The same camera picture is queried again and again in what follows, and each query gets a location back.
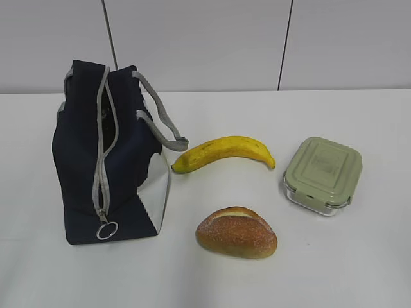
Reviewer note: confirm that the yellow banana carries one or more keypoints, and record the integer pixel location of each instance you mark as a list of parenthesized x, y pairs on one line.
[(220, 148)]

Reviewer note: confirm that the green lid glass container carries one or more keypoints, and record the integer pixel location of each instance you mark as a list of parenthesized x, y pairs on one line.
[(322, 176)]

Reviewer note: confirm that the navy blue lunch bag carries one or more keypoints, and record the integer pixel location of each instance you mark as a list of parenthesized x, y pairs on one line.
[(107, 148)]

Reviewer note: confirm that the brown bread loaf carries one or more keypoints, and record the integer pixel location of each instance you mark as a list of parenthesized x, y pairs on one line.
[(238, 232)]

